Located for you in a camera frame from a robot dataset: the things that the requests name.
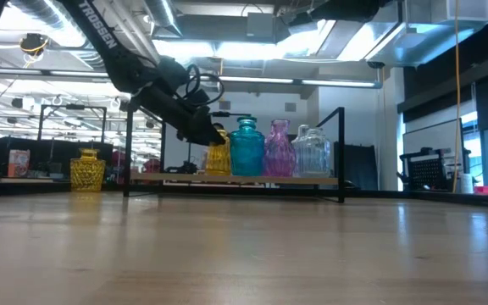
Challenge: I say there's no white paper roll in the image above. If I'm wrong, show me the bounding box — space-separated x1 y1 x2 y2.
459 173 475 195

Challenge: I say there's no white board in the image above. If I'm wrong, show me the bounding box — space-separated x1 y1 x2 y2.
402 118 464 170

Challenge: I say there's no orange box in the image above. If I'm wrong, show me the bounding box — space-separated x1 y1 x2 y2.
7 148 31 178

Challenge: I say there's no grey ceiling box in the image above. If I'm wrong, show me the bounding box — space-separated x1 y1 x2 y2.
247 12 277 40

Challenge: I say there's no yellow ribbed urn-shaped vase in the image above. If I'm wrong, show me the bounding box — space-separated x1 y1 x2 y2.
204 128 233 177

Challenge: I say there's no yellow diamond-pattern squat vase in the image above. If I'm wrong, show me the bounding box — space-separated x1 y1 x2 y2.
69 147 107 193

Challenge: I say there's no purple flat-shouldered ribbed vase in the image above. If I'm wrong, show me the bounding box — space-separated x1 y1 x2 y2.
262 119 297 178

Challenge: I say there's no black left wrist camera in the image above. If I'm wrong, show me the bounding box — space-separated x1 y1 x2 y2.
182 84 212 112

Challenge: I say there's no black desk partition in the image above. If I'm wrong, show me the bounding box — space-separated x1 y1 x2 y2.
0 137 114 179

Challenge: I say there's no clear flat-shouldered ribbed vase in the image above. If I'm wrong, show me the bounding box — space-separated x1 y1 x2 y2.
299 127 333 178

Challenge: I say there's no red chair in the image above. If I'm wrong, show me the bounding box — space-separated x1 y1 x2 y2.
112 150 125 179
141 158 164 174

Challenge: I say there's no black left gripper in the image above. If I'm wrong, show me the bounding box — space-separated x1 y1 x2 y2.
131 86 227 147

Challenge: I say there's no yellow hanging cord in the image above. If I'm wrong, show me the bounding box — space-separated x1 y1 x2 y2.
451 0 462 194

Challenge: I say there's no black frame wooden shelf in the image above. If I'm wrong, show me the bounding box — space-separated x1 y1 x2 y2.
123 103 347 204

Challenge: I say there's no long ceiling light strip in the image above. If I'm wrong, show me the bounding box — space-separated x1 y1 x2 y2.
0 66 384 90

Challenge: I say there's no silver spiral ceiling duct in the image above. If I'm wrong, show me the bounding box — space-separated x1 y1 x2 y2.
143 0 184 37

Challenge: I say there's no dark blue board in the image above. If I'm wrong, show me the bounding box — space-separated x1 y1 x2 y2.
331 142 380 191

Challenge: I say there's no teal diamond-pattern square vase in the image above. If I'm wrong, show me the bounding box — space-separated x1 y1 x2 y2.
229 116 266 177

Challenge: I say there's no black ceiling cable reel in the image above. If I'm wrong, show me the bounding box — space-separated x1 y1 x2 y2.
19 32 50 57

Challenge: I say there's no black background rig frame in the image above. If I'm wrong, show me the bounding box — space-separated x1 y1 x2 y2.
187 110 253 164
36 103 108 147

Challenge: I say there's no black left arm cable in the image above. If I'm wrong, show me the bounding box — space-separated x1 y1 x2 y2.
183 63 227 108

